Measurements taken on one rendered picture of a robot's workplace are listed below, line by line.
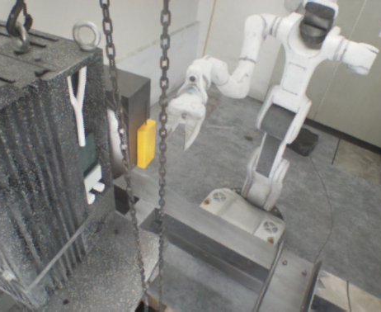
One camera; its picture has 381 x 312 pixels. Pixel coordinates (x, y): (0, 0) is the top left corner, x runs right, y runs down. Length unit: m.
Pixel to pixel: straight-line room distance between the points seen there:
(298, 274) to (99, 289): 0.90
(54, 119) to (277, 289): 1.16
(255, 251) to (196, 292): 0.69
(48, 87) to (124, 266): 0.71
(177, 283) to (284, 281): 0.84
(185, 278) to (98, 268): 1.07
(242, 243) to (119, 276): 0.67
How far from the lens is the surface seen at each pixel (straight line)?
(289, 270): 1.57
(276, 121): 1.56
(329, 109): 3.57
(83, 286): 1.16
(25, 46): 0.83
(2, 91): 0.64
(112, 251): 1.21
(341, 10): 3.26
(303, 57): 1.42
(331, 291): 1.62
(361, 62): 1.38
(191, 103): 0.85
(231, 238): 1.57
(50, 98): 0.73
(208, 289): 2.16
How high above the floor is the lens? 1.94
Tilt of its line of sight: 42 degrees down
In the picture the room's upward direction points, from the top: 9 degrees clockwise
